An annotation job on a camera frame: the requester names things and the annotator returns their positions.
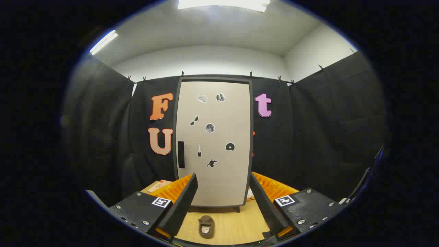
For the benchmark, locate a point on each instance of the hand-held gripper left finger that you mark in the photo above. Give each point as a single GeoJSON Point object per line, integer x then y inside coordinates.
{"type": "Point", "coordinates": [183, 206]}

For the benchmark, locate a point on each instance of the narrow ceiling light strip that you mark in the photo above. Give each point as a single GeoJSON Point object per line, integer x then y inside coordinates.
{"type": "Point", "coordinates": [103, 42]}

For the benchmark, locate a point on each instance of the black backdrop cloth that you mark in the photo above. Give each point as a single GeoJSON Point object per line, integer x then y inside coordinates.
{"type": "Point", "coordinates": [308, 137]}

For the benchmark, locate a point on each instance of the dark grey shoe cabinet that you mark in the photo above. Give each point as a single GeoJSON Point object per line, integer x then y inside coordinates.
{"type": "Point", "coordinates": [212, 79]}

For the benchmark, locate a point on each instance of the brown fuzzy shoe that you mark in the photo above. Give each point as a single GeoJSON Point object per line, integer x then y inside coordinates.
{"type": "Point", "coordinates": [205, 230]}

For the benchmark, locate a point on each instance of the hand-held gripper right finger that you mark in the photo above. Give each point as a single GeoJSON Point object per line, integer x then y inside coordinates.
{"type": "Point", "coordinates": [265, 209]}

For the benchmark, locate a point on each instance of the wide ceiling light panel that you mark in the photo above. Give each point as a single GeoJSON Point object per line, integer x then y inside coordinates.
{"type": "Point", "coordinates": [223, 4]}

